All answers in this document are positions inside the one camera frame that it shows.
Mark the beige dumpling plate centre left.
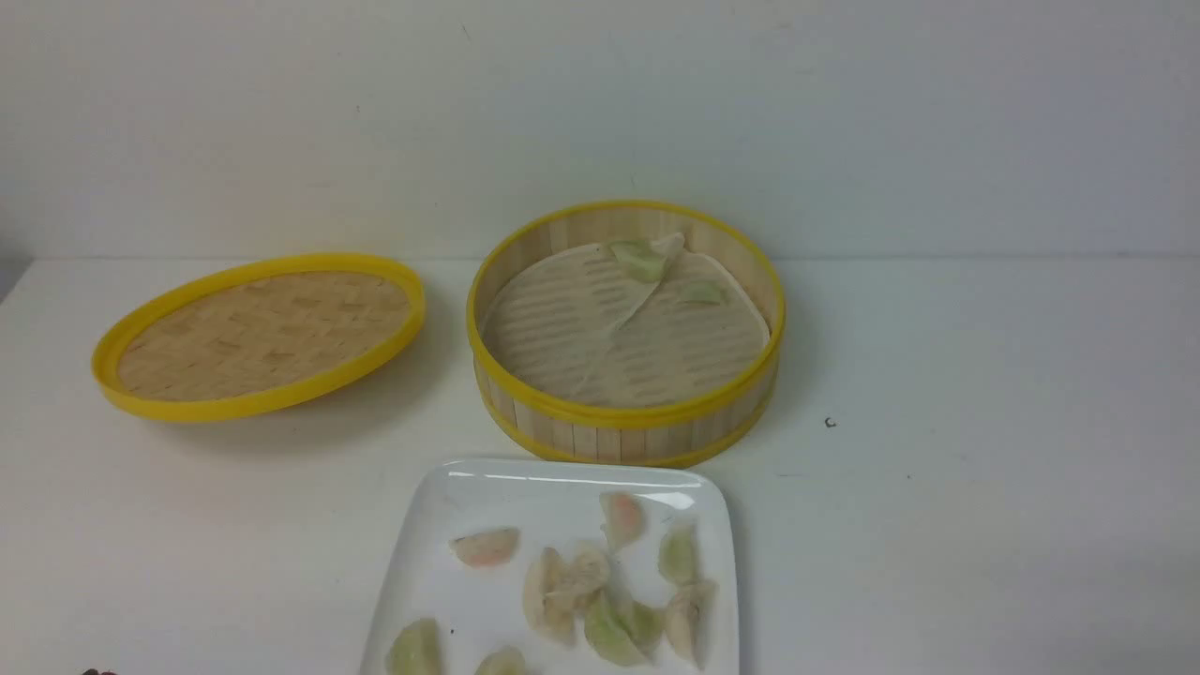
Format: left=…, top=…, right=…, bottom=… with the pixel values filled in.
left=521, top=546, right=576, bottom=649

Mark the white steamer liner paper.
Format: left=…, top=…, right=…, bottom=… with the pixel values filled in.
left=480, top=233, right=770, bottom=410

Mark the pale dumpling plate bottom edge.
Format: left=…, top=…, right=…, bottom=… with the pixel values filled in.
left=474, top=646, right=529, bottom=675

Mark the green dumpling plate bottom left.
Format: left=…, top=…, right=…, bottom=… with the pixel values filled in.
left=384, top=619, right=444, bottom=675

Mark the yellow rimmed bamboo steamer basket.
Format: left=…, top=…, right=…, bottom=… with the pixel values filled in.
left=466, top=201, right=786, bottom=467

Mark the pink dumpling on plate top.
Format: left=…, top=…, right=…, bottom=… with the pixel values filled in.
left=599, top=491, right=646, bottom=552

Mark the white square plate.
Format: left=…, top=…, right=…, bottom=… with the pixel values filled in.
left=359, top=458, right=743, bottom=674

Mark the beige dumpling plate right bottom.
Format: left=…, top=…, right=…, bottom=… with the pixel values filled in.
left=662, top=579, right=716, bottom=670

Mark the yellow rimmed bamboo steamer lid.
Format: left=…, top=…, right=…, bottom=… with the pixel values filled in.
left=91, top=253, right=426, bottom=424

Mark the beige dumpling plate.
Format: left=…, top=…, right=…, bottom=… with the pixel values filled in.
left=662, top=579, right=716, bottom=670
left=521, top=546, right=576, bottom=649
left=548, top=546, right=611, bottom=610

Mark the green dumpling beside beige one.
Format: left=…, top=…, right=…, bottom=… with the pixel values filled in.
left=619, top=601, right=662, bottom=657

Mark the green dumpling in steamer back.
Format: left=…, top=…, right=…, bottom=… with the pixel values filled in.
left=606, top=240, right=668, bottom=285

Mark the green dumpling plate centre bottom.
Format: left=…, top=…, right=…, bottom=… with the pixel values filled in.
left=583, top=591, right=649, bottom=668

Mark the pink dumpling on plate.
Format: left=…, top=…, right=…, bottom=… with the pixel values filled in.
left=599, top=491, right=646, bottom=552
left=449, top=527, right=521, bottom=569

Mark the pink dumpling on plate left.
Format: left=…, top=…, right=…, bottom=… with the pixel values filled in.
left=449, top=527, right=521, bottom=569

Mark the pale green dumpling plate right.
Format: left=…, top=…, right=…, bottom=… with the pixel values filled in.
left=656, top=518, right=701, bottom=587

